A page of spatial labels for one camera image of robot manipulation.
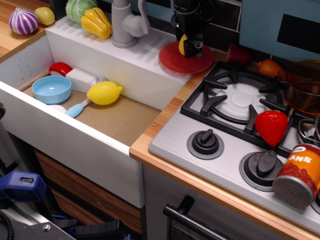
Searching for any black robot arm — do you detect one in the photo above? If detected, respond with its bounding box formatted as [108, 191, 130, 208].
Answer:
[171, 0, 216, 59]

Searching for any white salt shaker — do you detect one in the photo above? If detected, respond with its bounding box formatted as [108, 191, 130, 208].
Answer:
[65, 68, 108, 93]

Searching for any red white toy mushroom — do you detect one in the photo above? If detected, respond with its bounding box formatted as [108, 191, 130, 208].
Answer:
[48, 62, 73, 77]

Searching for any black stove grate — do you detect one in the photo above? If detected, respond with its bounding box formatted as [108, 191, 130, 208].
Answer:
[180, 61, 320, 157]

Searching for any yellow toy lemon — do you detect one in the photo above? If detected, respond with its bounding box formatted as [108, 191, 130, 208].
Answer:
[86, 81, 123, 105]

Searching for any white toy sink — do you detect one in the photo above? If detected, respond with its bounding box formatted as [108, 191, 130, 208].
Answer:
[0, 17, 190, 208]

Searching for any green toy cabbage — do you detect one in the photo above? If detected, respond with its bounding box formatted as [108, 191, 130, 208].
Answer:
[65, 0, 98, 24]

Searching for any black oven handle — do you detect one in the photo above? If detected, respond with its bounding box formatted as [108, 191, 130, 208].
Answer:
[163, 195, 230, 240]

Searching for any red plastic plate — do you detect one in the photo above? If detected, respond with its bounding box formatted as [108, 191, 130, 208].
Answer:
[158, 41, 215, 74]

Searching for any yellow toy corn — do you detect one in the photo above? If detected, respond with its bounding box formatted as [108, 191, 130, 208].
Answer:
[178, 34, 188, 56]

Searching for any yellow toy bell pepper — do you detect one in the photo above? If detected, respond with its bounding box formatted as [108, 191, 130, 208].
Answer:
[81, 7, 113, 40]

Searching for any purple striped toy onion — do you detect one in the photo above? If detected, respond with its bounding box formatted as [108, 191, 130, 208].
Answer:
[8, 7, 39, 35]

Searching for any right black stove knob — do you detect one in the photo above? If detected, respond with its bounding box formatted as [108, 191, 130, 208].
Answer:
[239, 150, 284, 192]

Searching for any dark red toy fruit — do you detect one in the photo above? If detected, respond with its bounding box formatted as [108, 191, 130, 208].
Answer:
[226, 43, 253, 67]

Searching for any red toy strawberry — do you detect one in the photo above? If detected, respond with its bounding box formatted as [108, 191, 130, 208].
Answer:
[254, 110, 288, 147]

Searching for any orange toy fruit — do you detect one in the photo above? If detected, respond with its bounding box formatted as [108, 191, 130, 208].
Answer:
[257, 59, 284, 78]

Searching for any grey toy faucet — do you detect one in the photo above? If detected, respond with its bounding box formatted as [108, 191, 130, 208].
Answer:
[111, 0, 151, 49]

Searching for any orange transparent pot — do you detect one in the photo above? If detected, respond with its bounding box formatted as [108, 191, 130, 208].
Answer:
[277, 60, 320, 115]

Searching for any grey stove top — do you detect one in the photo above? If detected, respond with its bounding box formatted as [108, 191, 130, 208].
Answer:
[148, 74, 320, 236]

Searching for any yellow green toy potato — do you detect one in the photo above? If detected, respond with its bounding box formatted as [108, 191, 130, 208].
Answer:
[34, 7, 55, 26]

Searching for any orange beans can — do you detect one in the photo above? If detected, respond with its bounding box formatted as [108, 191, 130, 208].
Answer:
[272, 143, 320, 208]

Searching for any light blue bowl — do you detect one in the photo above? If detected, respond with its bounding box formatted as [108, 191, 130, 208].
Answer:
[31, 75, 72, 105]

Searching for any left black stove knob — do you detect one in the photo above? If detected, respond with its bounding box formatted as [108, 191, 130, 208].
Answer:
[187, 129, 224, 161]

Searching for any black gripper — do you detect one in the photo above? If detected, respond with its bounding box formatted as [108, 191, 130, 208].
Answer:
[171, 10, 208, 59]

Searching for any black stove knob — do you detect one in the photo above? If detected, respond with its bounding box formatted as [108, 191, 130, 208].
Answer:
[239, 150, 284, 192]
[187, 129, 224, 161]

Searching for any light blue spoon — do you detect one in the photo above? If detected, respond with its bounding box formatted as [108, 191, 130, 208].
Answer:
[64, 98, 91, 118]

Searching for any blue clamp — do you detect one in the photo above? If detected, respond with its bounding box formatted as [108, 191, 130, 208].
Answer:
[0, 170, 47, 204]

